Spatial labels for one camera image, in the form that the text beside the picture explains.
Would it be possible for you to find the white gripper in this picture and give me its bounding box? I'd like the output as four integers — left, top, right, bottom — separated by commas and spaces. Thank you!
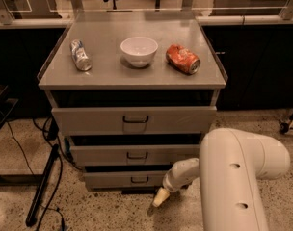
152, 158, 200, 207

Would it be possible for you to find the grey bottom drawer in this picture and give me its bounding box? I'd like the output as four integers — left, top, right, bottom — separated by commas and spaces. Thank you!
84, 170, 166, 190

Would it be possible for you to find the grey drawer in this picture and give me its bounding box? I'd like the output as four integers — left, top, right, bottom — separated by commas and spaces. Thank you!
70, 144, 200, 167
84, 170, 166, 190
52, 106, 216, 136

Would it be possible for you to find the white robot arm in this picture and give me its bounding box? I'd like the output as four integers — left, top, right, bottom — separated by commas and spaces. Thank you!
152, 128, 290, 231

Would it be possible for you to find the grey top drawer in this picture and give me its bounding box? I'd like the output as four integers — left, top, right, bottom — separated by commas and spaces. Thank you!
52, 106, 216, 136

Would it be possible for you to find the grey middle drawer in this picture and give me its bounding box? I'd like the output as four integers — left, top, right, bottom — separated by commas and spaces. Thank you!
70, 144, 200, 167

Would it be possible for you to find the grey drawer cabinet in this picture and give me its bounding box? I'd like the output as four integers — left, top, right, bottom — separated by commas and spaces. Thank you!
40, 11, 226, 192

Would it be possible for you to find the black power strip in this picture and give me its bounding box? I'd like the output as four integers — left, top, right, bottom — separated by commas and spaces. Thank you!
25, 144, 59, 227

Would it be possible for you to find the crushed orange soda can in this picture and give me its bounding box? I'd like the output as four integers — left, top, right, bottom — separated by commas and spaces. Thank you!
166, 44, 200, 75

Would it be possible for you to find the wheeled cart base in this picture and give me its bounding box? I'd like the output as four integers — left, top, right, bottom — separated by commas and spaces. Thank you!
280, 113, 293, 134

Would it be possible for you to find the white bowl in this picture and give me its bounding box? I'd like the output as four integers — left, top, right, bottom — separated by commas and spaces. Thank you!
120, 37, 158, 67

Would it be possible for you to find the crushed blue white can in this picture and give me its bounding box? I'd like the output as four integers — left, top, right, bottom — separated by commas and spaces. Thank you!
69, 39, 92, 71

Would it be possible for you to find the black floor cable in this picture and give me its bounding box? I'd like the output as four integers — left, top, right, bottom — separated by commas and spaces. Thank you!
5, 115, 83, 231

